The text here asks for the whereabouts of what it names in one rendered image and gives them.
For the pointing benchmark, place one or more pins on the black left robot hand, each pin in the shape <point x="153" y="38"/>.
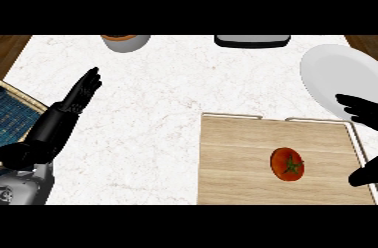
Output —
<point x="54" y="125"/>

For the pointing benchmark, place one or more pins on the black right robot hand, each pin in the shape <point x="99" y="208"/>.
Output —
<point x="364" y="112"/>

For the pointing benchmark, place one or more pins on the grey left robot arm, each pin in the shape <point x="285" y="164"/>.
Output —
<point x="23" y="187"/>

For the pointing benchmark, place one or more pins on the white plate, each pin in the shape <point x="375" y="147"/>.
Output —
<point x="340" y="78"/>

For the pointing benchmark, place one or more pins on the red tomato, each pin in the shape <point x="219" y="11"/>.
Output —
<point x="287" y="164"/>

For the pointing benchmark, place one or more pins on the wooden tray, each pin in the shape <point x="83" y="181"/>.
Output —
<point x="281" y="162"/>

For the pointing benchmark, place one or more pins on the blue placemat with wicker edge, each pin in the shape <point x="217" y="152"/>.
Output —
<point x="15" y="117"/>

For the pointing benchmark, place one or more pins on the grey pot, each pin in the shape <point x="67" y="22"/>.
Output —
<point x="126" y="42"/>

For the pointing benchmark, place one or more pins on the grey and black appliance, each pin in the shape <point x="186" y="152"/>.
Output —
<point x="251" y="41"/>

